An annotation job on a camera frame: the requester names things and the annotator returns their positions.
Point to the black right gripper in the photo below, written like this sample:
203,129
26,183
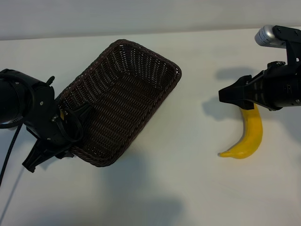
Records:
270,91

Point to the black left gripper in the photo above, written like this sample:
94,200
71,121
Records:
44,113

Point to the yellow banana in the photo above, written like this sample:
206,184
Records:
254,131

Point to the dark brown wicker basket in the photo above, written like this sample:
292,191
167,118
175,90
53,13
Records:
122,101

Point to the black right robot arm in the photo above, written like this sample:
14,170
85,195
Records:
295,91

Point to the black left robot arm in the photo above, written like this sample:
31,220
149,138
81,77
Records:
11,99

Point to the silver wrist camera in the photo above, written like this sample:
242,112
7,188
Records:
266,36

